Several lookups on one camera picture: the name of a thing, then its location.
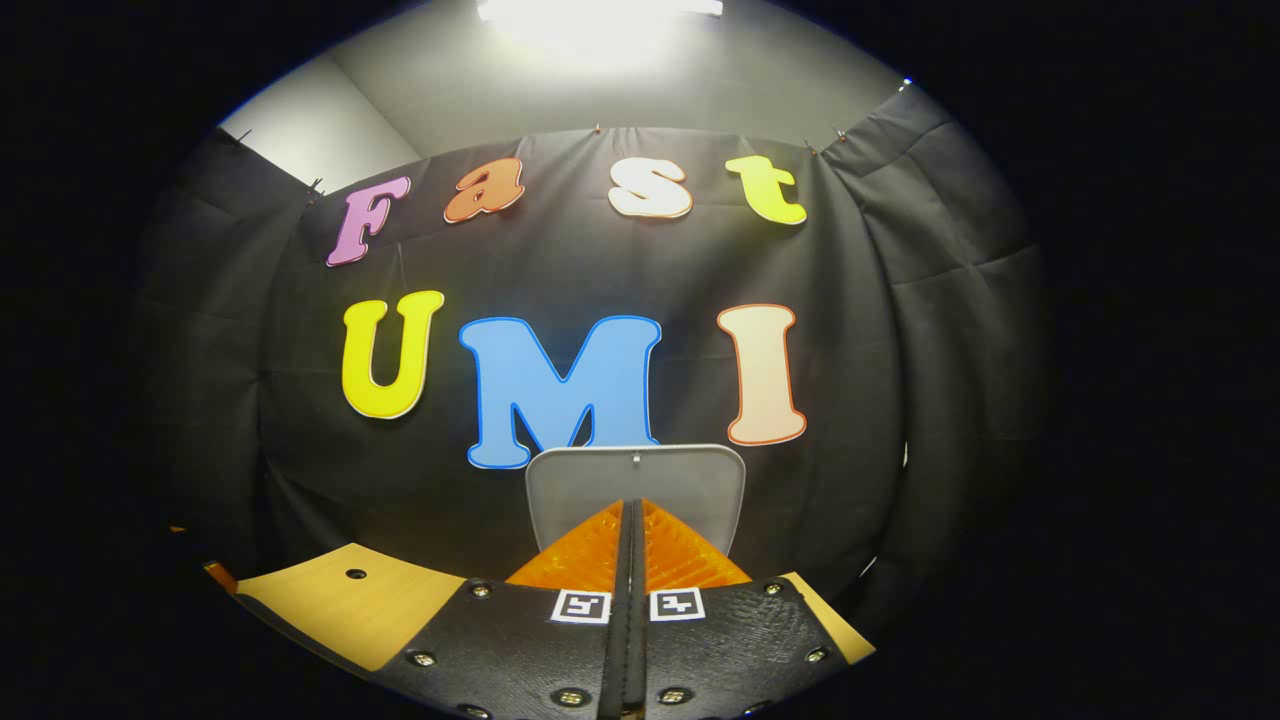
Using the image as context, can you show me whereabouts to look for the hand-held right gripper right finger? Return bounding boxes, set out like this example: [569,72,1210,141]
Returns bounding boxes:
[628,498,841,720]

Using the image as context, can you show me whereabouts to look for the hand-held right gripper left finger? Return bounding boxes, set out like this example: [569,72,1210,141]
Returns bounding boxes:
[385,498,633,720]

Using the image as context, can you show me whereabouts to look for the white desktop garbage bin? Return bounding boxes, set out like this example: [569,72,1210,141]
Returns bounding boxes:
[525,445,747,561]

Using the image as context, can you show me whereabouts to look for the black backdrop cloth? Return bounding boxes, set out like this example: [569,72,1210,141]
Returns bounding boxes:
[130,85,1051,641]

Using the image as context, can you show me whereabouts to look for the ceiling light panel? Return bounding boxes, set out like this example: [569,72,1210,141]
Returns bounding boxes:
[478,0,726,46]

